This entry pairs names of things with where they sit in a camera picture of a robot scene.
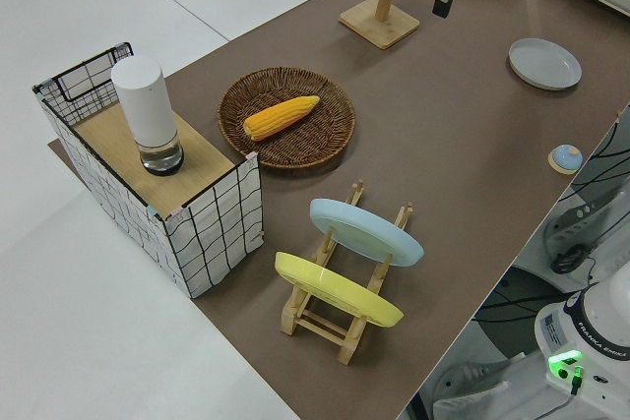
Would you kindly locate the wooden dish rack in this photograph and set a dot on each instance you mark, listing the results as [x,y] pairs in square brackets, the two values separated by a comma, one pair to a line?
[350,348]

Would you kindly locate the wooden mug tree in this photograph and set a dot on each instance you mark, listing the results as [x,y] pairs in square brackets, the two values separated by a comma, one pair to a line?
[379,26]

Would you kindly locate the light blue plate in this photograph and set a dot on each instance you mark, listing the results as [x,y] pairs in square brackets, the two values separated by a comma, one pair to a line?
[364,238]

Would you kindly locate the yellow corn cob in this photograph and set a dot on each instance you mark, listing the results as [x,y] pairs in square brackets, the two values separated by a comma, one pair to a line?
[280,117]

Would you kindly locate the white cylinder device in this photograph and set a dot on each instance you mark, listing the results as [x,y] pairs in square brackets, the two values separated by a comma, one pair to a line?
[143,105]

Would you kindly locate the gray round plate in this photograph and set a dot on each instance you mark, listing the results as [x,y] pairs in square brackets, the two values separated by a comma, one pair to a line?
[544,66]

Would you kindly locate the yellow plate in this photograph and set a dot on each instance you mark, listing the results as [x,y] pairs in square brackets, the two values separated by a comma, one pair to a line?
[339,292]

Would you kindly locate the round wicker basket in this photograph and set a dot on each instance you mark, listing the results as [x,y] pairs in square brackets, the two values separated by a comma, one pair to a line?
[320,144]

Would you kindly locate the grid-patterned box with wooden top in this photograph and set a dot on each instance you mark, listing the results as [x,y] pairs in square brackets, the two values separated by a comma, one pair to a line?
[211,243]

